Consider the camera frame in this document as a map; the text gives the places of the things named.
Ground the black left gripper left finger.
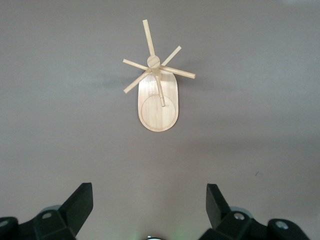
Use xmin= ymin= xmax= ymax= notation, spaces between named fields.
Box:
xmin=0 ymin=182 xmax=94 ymax=240

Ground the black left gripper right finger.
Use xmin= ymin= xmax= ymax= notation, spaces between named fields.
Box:
xmin=199 ymin=183 xmax=311 ymax=240

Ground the wooden cup rack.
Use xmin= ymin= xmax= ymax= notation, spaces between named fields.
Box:
xmin=122 ymin=19 xmax=196 ymax=133

